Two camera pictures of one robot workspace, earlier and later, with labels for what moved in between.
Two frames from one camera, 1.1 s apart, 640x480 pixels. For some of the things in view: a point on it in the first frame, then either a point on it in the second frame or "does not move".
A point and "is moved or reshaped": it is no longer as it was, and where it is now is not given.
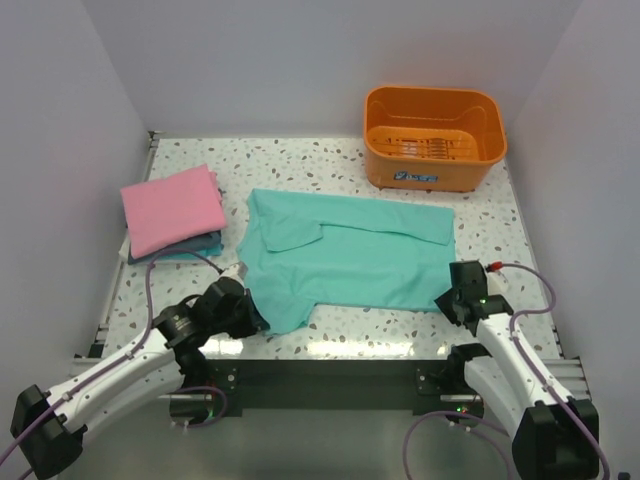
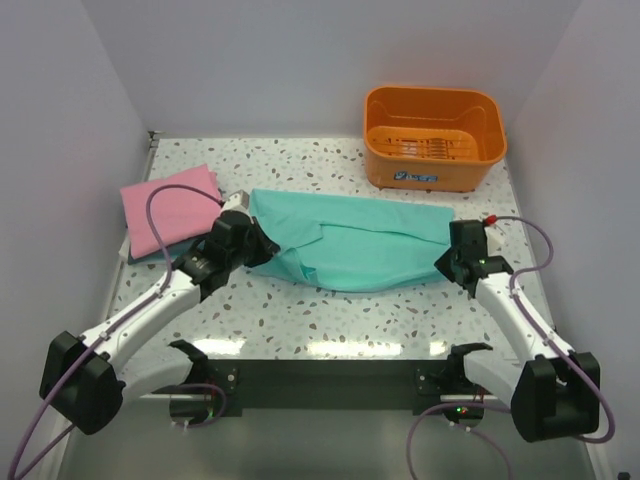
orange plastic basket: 432,139 does not move
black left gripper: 254,321 → 267,248
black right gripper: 442,302 → 442,265
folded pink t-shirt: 171,210 does not move
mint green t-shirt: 307,253 is moved or reshaped
